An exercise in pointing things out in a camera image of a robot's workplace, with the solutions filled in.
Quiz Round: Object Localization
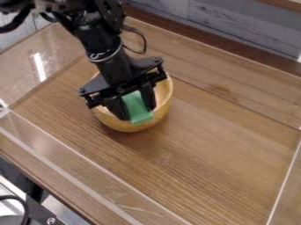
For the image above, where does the brown wooden bowl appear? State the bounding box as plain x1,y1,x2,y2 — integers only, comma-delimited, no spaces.
92,76,173,133

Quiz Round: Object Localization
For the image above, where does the clear acrylic tray wall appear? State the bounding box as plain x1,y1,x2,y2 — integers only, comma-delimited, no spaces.
0,19,301,225

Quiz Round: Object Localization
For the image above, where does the black cable under table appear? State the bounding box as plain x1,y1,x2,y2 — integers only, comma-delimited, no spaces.
0,194,30,225

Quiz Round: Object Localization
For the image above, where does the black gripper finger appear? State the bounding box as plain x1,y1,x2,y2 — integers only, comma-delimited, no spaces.
140,83,156,111
105,98,129,121

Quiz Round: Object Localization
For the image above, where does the black metal table bracket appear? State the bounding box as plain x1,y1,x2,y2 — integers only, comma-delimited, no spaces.
25,195,66,225

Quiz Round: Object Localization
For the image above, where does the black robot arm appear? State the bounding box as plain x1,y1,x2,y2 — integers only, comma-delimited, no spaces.
0,0,167,124

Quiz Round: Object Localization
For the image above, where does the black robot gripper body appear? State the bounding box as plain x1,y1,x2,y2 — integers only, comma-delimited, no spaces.
76,25,167,108

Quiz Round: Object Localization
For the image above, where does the green rectangular block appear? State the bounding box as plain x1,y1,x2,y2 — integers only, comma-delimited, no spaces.
121,91,153,126

